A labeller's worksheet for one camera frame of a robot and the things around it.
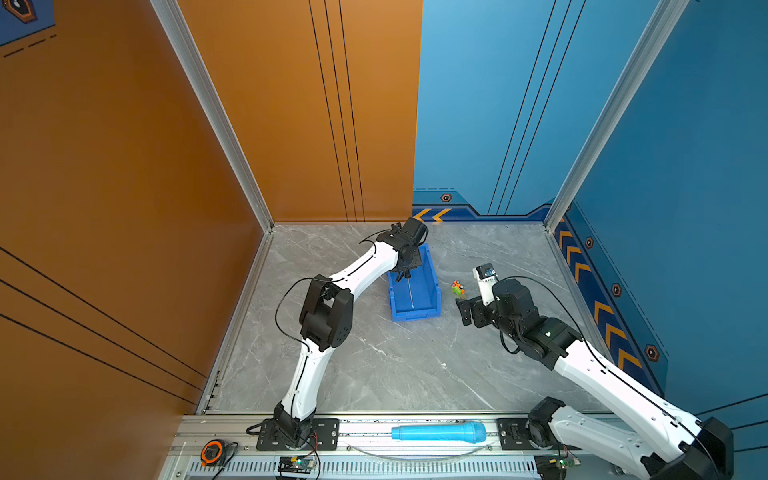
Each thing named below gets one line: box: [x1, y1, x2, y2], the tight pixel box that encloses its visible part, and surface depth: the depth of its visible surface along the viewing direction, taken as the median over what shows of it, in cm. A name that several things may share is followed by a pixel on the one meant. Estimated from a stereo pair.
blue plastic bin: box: [387, 243, 442, 322], surface depth 92 cm
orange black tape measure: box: [200, 439, 225, 467], surface depth 70 cm
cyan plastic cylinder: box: [391, 421, 487, 444], surface depth 73 cm
